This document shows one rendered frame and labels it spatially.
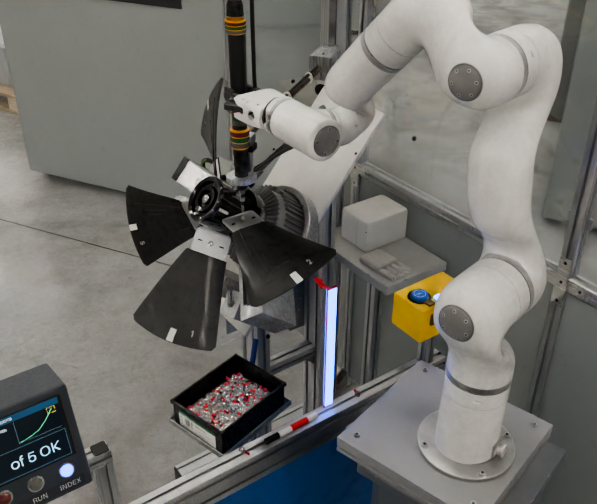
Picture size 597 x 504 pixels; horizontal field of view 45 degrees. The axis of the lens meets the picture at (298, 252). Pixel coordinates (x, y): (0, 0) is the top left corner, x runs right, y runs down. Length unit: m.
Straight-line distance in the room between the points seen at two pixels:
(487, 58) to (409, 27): 0.18
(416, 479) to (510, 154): 0.64
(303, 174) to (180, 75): 2.02
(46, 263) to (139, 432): 1.38
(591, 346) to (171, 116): 2.68
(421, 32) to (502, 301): 0.44
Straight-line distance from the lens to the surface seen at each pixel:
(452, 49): 1.07
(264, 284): 1.59
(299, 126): 1.38
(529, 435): 1.57
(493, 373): 1.32
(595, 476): 2.27
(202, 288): 1.79
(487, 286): 1.20
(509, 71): 1.05
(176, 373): 3.14
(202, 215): 1.78
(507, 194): 1.16
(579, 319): 2.04
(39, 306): 3.67
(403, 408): 1.57
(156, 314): 1.82
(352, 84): 1.27
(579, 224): 1.93
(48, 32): 4.40
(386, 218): 2.24
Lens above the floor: 2.04
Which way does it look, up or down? 32 degrees down
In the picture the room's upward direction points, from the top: straight up
